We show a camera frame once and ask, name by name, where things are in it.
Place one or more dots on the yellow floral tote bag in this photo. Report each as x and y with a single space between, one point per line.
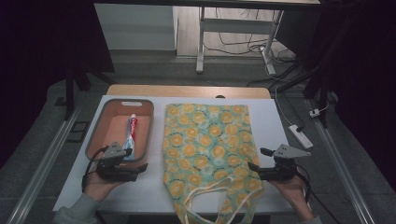
205 146

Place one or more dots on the white table mat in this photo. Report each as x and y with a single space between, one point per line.
155 186

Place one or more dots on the white desk frame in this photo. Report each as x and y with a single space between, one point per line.
236 26

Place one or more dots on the person's right hand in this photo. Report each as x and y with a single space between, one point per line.
292 193

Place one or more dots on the black stand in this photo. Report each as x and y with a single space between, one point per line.
69 93
323 93

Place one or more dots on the orange basket with grey rim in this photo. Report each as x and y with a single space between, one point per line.
112 130

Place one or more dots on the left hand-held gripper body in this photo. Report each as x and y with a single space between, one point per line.
110 168

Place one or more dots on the white red toothpaste tube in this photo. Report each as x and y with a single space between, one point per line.
132 130

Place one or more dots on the black floor plate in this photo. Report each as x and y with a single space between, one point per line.
79 131

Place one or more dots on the person's left hand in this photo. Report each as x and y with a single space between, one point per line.
98 186

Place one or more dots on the aluminium floor rail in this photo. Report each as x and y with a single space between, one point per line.
339 161
46 161

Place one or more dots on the white power strip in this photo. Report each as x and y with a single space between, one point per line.
300 136

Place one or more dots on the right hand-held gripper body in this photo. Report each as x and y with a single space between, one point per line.
281 169

